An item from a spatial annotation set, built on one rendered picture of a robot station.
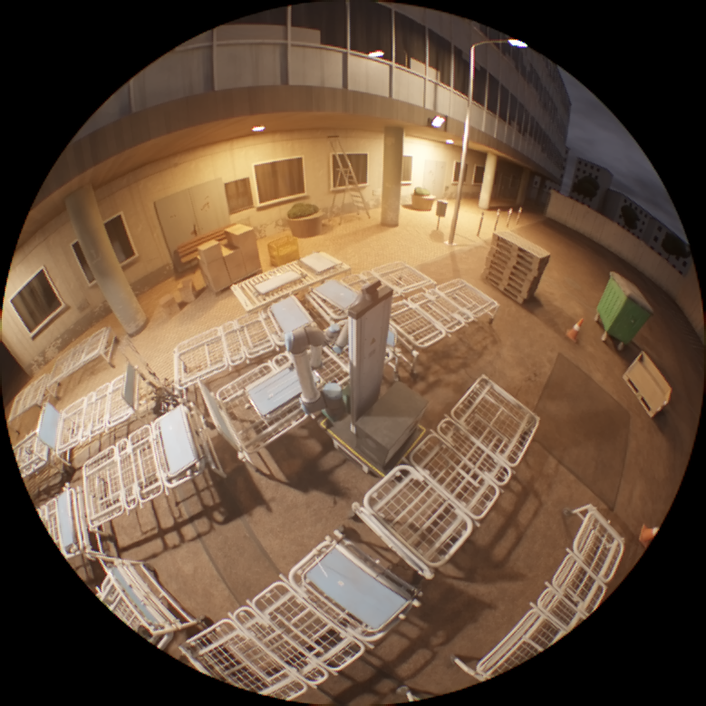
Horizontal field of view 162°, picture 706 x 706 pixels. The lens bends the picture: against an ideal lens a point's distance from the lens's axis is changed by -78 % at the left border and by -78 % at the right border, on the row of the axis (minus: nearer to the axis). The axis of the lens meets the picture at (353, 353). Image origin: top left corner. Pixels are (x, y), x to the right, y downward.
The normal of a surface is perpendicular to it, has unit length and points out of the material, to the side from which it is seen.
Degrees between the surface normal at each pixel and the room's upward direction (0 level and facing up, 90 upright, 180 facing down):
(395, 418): 0
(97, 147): 90
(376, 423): 0
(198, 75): 90
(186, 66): 90
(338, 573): 8
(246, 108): 90
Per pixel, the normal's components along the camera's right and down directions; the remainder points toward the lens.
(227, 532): 0.00, -0.68
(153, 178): 0.64, 0.56
